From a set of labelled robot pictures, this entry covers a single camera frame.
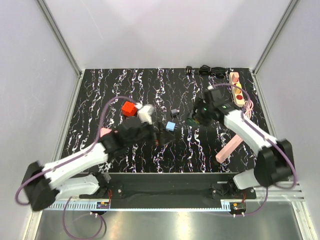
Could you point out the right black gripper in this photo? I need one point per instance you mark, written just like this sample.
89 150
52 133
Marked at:
205 122

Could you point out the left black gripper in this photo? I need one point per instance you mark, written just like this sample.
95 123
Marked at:
159 137

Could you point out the light blue plug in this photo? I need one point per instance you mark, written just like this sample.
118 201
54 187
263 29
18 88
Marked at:
171 126

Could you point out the dark green plug adapter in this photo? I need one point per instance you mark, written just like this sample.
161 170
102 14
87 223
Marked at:
193 122

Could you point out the grey plug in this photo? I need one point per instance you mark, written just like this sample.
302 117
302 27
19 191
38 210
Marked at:
174 112

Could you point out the wooden socket strip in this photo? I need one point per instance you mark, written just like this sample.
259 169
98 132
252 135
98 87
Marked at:
237 94

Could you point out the pink power strip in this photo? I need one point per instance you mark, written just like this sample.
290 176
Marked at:
227 150

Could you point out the red cube socket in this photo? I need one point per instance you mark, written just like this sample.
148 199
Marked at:
129 109

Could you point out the pink plug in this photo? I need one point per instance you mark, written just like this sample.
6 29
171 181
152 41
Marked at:
234 77

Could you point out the pink triangular socket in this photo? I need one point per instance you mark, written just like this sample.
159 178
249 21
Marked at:
104 131

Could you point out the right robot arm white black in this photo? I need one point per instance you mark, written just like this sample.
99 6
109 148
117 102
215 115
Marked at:
274 157

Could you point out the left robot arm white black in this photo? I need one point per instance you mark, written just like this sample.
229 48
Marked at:
44 184

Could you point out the black plug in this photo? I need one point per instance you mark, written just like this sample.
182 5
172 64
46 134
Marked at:
188 70

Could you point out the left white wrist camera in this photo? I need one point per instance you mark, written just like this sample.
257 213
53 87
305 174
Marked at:
145 112

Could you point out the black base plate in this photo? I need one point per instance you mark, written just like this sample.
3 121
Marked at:
160 191

